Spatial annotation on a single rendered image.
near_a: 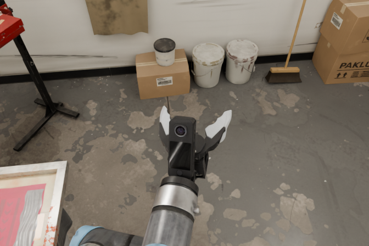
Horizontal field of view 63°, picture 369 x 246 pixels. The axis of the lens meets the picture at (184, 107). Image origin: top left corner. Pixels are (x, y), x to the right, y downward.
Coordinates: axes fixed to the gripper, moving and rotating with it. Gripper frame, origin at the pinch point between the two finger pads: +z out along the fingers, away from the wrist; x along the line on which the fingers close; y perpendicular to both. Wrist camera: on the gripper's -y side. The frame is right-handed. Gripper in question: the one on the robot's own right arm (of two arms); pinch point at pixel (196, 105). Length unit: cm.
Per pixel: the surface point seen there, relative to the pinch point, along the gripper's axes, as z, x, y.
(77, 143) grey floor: 87, -138, 150
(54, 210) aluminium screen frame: -6, -64, 60
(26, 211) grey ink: -8, -77, 62
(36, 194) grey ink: 0, -77, 62
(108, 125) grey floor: 111, -119, 153
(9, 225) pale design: -14, -81, 62
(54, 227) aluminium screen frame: -12, -61, 61
